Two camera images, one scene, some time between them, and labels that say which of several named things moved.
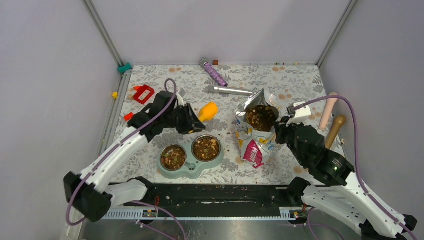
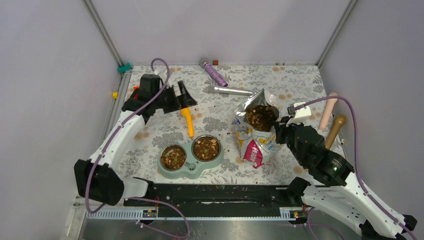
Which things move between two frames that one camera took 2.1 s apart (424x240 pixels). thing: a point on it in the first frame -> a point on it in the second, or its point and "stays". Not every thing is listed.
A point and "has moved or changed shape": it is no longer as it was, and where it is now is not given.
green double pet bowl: x=175 y=161 stays
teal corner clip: x=121 y=69 stays
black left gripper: x=192 y=124 -> x=187 y=100
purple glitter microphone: x=209 y=66 stays
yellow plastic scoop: x=208 y=111 has moved or changed shape
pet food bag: x=256 y=129 stays
